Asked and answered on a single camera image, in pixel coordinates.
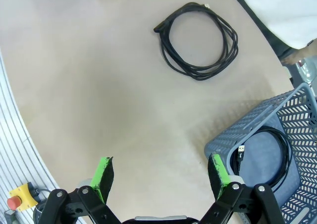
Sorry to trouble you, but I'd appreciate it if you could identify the white slatted platform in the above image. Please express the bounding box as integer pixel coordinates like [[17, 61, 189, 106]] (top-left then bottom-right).
[[0, 48, 59, 224]]

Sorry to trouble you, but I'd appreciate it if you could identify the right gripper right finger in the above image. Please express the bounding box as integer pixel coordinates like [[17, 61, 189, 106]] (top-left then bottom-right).
[[198, 152, 285, 224]]

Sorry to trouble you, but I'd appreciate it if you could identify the black cable with gold plug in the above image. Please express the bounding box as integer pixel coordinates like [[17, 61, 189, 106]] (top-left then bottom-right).
[[229, 126, 294, 193]]

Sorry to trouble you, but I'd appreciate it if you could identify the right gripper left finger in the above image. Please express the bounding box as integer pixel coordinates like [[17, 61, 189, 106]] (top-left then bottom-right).
[[38, 156, 122, 224]]

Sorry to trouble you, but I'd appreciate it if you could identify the black braided coiled cable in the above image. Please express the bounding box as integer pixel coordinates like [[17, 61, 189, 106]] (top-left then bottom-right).
[[153, 1, 240, 82]]

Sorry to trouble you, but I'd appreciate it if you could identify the person in white sweater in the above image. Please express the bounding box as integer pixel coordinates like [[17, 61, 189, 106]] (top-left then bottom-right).
[[224, 0, 317, 61]]

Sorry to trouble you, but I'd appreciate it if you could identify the grey emergency stop cable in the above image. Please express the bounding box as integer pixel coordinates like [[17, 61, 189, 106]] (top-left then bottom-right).
[[34, 187, 52, 200]]

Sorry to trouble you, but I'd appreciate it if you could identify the grey plastic lattice basket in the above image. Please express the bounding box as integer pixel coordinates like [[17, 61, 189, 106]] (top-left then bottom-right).
[[204, 82, 317, 224]]

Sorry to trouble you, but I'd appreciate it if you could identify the person's left hand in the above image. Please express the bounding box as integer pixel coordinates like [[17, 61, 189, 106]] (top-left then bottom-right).
[[281, 45, 314, 65]]

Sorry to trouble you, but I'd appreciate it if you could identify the yellow emergency stop button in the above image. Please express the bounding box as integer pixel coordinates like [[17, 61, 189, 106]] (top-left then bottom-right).
[[6, 181, 39, 213]]

